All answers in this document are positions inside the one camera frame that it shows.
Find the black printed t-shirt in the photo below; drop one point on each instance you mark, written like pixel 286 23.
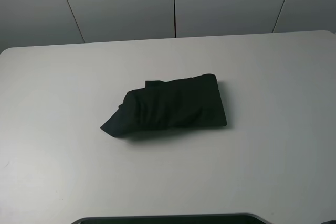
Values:
pixel 190 103

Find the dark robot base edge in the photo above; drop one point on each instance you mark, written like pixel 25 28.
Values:
pixel 199 218

